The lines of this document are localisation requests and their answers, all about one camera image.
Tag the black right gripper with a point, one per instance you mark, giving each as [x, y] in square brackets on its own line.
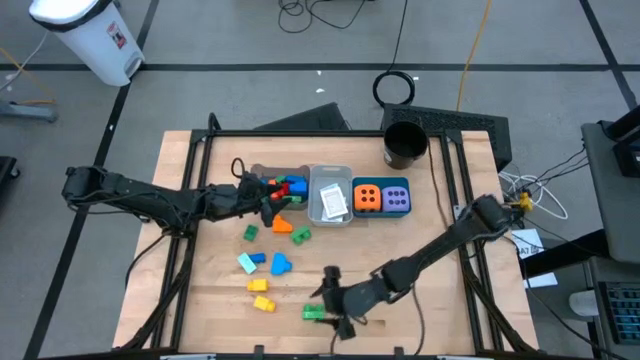
[355, 302]

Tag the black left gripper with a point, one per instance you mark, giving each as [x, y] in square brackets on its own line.
[235, 200]

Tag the red toy block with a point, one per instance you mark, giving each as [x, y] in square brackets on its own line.
[281, 192]

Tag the dark green toy block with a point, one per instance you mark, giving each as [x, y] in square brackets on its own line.
[280, 178]

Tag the green two-stud toy block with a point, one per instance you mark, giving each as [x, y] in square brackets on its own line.
[312, 312]

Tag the small dark green block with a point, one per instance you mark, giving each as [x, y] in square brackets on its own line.
[251, 233]

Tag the small blue toy block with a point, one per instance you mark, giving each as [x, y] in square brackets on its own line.
[258, 258]

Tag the blue-bordered card box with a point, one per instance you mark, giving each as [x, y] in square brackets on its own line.
[325, 188]

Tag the large blue toy block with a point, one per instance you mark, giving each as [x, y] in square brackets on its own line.
[281, 264]

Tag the white card box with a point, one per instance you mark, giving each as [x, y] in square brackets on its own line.
[334, 200]

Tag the grey card box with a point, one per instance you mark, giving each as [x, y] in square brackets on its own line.
[331, 219]

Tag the orange foam die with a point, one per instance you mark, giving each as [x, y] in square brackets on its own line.
[367, 197]

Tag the purple foam die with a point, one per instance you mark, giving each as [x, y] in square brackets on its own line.
[396, 199]

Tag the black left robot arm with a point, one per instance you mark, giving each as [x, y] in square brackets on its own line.
[140, 197]

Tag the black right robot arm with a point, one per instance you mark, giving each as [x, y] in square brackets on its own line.
[450, 237]

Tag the dark grey translucent bin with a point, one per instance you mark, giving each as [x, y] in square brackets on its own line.
[280, 168]

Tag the light grey plastic bin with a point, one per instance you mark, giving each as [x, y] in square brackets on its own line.
[320, 175]

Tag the light cyan toy block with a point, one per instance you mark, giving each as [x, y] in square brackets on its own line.
[246, 263]

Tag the yellow toy block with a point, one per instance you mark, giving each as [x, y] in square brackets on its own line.
[257, 285]
[264, 303]

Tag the black wedge panel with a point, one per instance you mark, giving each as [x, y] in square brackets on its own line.
[310, 120]

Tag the teal plastic bin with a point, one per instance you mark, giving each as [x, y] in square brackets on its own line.
[382, 215]

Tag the black bucket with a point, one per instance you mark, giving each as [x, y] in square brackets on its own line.
[405, 145]

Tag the white paper sheet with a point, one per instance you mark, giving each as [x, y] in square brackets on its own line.
[542, 280]
[530, 245]

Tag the yellow connector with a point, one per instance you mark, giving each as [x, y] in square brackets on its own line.
[524, 201]

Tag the black perforated case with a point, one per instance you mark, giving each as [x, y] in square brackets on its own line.
[475, 125]

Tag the white trash can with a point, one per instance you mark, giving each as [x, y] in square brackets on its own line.
[85, 45]

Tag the white rounded object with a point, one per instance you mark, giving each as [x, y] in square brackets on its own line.
[584, 303]

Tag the grey floor base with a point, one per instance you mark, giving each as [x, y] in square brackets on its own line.
[30, 111]

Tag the black floor object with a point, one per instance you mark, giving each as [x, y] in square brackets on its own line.
[6, 170]

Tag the backlit keyboard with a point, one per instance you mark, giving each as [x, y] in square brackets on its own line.
[620, 312]

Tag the grey desk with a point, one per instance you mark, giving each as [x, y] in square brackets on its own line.
[610, 200]

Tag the black device on desk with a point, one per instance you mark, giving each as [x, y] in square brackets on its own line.
[627, 155]

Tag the black metal table frame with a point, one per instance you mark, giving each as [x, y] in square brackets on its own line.
[320, 133]

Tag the silver metal bracket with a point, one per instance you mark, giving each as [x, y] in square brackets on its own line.
[457, 210]

